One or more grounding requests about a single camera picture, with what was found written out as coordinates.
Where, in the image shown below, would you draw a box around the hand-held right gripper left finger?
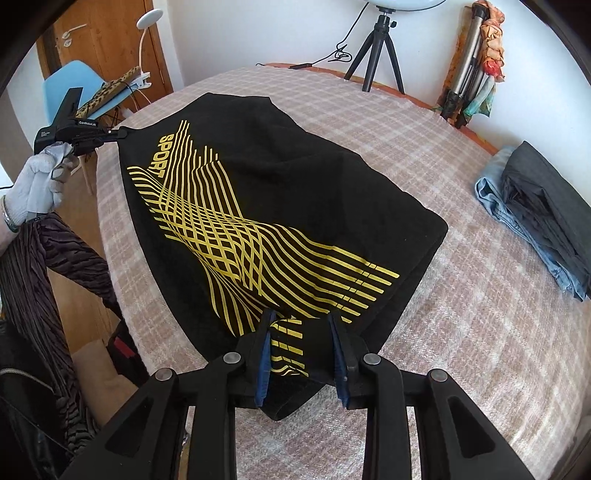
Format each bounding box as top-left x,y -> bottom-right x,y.
60,308 -> 278,480

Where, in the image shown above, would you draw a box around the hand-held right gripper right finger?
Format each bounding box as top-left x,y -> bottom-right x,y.
327,313 -> 536,480

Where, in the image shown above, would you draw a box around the black pants with yellow print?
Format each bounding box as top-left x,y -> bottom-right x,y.
113,92 -> 450,422

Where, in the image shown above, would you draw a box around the person's left forearm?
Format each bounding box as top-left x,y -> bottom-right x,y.
0,196 -> 123,444

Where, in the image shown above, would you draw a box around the folded dark grey pants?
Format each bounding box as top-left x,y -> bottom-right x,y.
501,141 -> 591,289

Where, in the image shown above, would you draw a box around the person's left hand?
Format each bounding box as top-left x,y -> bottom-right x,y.
4,142 -> 77,232

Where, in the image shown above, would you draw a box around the leopard print cloth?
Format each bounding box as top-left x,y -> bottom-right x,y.
74,66 -> 141,118

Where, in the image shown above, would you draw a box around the blue chair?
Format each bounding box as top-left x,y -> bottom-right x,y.
42,60 -> 134,125

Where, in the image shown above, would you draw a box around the white clip lamp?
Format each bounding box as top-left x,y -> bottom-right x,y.
131,8 -> 171,90

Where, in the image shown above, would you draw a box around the wooden door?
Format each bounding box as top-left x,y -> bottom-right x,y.
37,0 -> 174,97

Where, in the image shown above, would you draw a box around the plaid blanket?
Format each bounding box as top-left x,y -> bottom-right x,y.
95,65 -> 591,480

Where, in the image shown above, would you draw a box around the folded light blue jeans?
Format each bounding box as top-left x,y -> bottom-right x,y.
473,147 -> 589,302

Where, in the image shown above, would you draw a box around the black leather jacket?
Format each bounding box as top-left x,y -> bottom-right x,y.
0,318 -> 100,480

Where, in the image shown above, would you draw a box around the black tripod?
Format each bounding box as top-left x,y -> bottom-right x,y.
344,14 -> 407,95

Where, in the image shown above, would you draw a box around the folded silver tripod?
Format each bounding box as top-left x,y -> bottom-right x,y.
434,2 -> 488,127

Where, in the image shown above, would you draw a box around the colourful scarf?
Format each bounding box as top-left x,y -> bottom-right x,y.
457,0 -> 508,118

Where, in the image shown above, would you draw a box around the black cable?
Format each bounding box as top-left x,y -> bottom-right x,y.
288,0 -> 370,71

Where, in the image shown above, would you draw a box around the white ring light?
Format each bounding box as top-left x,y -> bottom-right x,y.
367,0 -> 444,19

